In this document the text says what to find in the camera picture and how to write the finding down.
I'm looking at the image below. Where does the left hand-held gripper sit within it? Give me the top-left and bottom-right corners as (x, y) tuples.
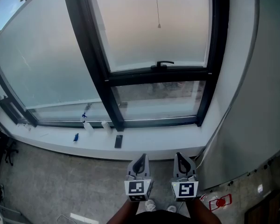
(124, 153), (154, 203)

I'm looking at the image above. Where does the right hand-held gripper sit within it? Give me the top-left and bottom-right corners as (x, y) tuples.
(170, 152), (199, 202)

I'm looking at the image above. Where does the blind pull cord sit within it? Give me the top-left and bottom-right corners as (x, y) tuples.
(154, 0), (162, 29)

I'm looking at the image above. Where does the person's right forearm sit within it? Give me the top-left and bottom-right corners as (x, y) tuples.
(186, 197), (222, 224)

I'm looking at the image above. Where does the black phone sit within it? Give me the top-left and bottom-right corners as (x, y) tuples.
(114, 134), (124, 149)

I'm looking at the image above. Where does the person's left white shoe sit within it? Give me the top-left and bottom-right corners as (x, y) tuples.
(144, 199), (156, 211)

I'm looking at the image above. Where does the red and white plastic bag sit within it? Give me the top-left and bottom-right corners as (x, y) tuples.
(199, 193), (233, 212)

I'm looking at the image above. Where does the small white bottle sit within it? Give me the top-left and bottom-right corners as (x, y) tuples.
(101, 120), (113, 135)

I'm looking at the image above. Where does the person's black clothing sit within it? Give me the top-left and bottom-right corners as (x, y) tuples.
(135, 209), (192, 224)

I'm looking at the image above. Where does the white spray bottle blue nozzle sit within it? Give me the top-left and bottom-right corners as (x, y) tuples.
(80, 112), (94, 134)

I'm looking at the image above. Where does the dark wooden cabinet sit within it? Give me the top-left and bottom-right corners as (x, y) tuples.
(244, 189), (280, 224)

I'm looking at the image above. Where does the grey metal column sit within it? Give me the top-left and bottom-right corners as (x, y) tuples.
(196, 0), (280, 191)

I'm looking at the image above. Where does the black office chair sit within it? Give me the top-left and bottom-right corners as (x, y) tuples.
(0, 136), (19, 167)

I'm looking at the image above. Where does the grey floor box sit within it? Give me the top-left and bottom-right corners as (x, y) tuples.
(0, 199), (31, 224)

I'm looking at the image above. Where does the black window handle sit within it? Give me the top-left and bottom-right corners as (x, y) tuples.
(150, 60), (175, 70)

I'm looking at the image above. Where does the black window frame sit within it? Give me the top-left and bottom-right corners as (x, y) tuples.
(0, 0), (231, 133)

